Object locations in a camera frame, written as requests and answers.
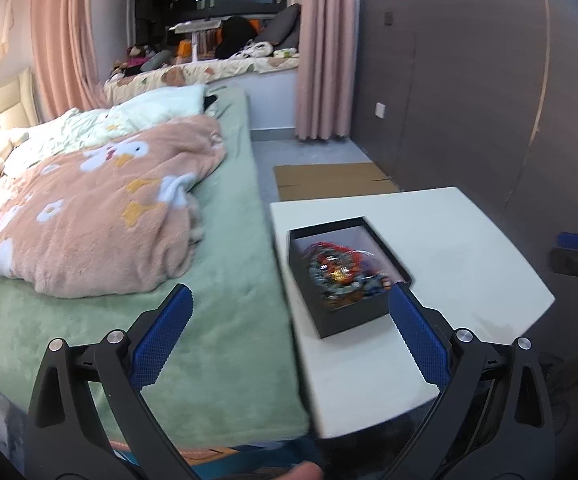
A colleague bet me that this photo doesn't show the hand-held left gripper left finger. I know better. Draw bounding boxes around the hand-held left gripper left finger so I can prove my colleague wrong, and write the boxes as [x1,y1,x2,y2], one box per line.
[26,283,200,480]

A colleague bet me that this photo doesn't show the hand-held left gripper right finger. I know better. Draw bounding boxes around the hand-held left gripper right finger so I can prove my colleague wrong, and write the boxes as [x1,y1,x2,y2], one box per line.
[381,282,556,480]

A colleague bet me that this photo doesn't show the black jewelry box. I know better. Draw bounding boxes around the black jewelry box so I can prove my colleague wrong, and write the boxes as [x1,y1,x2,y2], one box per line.
[288,216,415,340]

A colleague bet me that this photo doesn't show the silver bangle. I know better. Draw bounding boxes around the silver bangle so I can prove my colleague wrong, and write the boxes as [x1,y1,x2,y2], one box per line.
[354,247,395,286]

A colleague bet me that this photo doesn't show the colourful items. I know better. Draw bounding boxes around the colourful items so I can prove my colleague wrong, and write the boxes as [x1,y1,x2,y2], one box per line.
[306,260,350,307]

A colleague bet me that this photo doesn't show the green bed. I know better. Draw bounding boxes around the green bed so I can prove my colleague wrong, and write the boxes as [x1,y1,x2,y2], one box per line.
[0,84,316,457]

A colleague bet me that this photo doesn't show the pink printed blanket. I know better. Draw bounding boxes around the pink printed blanket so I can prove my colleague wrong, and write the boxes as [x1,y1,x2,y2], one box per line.
[0,114,228,299]

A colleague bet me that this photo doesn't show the flattened brown cardboard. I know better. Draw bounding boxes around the flattened brown cardboard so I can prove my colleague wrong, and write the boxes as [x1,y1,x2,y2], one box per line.
[273,162,401,204]

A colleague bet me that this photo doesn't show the pale green duvet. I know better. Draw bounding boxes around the pale green duvet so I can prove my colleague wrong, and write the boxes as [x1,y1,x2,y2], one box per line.
[0,84,208,192]

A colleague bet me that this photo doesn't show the printed window seat cushion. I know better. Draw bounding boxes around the printed window seat cushion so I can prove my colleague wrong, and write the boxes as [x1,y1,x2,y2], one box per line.
[103,54,301,107]

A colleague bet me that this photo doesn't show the plush toys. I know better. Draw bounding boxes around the plush toys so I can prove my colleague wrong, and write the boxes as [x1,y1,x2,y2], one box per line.
[113,44,176,79]

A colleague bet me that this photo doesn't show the beige headboard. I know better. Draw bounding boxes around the beige headboard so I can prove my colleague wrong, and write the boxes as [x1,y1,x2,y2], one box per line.
[0,66,41,134]

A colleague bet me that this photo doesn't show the pink curtain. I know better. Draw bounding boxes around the pink curtain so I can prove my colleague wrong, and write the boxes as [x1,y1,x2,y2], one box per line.
[293,0,361,142]
[28,0,116,122]

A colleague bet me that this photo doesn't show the white stand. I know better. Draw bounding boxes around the white stand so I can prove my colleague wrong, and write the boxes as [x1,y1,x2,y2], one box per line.
[168,19,226,64]

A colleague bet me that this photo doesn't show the black bag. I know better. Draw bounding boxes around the black bag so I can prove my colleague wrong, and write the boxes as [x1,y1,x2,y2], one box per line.
[213,15,261,60]

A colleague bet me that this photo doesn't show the grey pillow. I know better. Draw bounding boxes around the grey pillow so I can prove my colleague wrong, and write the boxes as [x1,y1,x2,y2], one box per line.
[258,3,303,54]

